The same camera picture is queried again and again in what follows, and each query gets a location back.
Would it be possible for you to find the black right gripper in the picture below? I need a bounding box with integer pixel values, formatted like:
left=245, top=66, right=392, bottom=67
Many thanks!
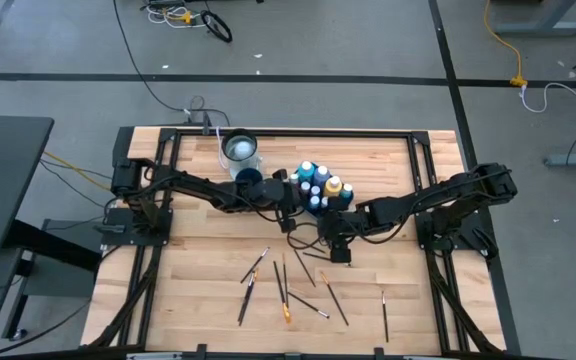
left=317, top=196, right=365, bottom=265

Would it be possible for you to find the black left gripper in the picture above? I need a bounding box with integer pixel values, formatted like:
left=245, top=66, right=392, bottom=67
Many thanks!
left=266, top=168, right=315, bottom=235

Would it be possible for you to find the blue-grey plastic caddy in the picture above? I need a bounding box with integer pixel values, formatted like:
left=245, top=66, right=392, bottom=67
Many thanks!
left=287, top=160, right=356, bottom=217

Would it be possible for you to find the large teal paint bottle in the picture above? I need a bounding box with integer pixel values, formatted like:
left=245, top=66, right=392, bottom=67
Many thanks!
left=296, top=159, right=317, bottom=184

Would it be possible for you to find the large lavender paint bottle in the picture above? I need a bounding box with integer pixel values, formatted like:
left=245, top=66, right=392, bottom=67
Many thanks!
left=312, top=164, right=331, bottom=187

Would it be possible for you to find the large yellow paint bottle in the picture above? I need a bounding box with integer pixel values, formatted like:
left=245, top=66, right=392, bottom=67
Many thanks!
left=323, top=174, right=344, bottom=199

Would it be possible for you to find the black paintbrush gold ferrule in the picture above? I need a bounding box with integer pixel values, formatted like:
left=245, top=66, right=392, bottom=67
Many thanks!
left=293, top=248, right=318, bottom=288
left=318, top=270, right=350, bottom=328
left=241, top=268, right=260, bottom=321

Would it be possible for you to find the dark teal brush cup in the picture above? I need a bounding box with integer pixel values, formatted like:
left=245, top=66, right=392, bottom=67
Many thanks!
left=235, top=167, right=264, bottom=184

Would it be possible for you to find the wide orange-bristle paintbrush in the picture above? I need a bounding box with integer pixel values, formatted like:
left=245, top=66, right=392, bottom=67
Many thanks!
left=273, top=259, right=292, bottom=324

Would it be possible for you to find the grey desk base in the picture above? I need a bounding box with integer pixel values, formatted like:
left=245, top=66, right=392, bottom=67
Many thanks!
left=0, top=218, right=104, bottom=342

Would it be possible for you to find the grey table base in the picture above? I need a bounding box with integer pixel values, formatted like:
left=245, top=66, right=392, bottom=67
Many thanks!
left=492, top=0, right=576, bottom=37

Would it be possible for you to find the black aluminium rig frame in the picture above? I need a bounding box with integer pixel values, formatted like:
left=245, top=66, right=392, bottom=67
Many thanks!
left=80, top=125, right=523, bottom=360

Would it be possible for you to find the white lamp cable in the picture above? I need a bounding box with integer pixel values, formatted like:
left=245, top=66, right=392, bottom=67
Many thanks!
left=215, top=125, right=230, bottom=171

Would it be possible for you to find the black cable coil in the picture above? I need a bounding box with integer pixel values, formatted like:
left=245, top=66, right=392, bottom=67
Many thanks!
left=200, top=9, right=233, bottom=44

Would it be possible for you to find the white and yellow cable bundle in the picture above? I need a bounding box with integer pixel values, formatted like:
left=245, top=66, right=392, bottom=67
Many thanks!
left=140, top=0, right=204, bottom=29

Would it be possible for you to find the white floor cable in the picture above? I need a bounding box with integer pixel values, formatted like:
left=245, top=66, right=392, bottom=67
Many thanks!
left=520, top=82, right=576, bottom=134

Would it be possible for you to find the black floor cable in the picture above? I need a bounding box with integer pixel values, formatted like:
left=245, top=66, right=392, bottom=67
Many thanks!
left=112, top=0, right=232, bottom=127

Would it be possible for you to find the yellow extension cord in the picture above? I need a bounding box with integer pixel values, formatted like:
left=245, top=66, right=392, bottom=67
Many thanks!
left=482, top=0, right=528, bottom=87

